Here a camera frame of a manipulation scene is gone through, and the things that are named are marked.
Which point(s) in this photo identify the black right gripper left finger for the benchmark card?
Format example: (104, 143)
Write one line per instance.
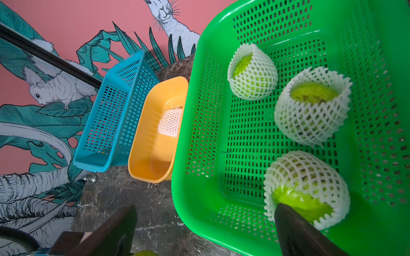
(113, 238)

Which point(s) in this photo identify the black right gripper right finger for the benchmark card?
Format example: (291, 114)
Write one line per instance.
(297, 237)

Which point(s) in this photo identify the green custard apple front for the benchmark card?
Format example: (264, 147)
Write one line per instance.
(311, 209)

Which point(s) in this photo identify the green custard apple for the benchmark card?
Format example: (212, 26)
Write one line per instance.
(145, 253)
(242, 65)
(311, 209)
(313, 93)

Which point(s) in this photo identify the green custard apple back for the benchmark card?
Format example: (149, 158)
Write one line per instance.
(145, 253)

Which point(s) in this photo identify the white foam net sleeve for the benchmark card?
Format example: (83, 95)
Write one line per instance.
(307, 173)

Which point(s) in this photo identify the yellow plastic tub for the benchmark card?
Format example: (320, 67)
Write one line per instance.
(152, 154)

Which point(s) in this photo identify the teal plastic basket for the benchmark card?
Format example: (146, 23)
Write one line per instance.
(112, 123)

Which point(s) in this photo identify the white foam net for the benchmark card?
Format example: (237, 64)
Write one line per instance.
(170, 122)
(308, 124)
(259, 79)

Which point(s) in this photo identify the bright green plastic basket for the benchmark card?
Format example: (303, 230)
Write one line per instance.
(226, 143)

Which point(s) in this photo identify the white foam net in tub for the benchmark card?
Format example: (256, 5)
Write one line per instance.
(170, 122)

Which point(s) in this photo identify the black left frame post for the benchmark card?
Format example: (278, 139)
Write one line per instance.
(28, 46)

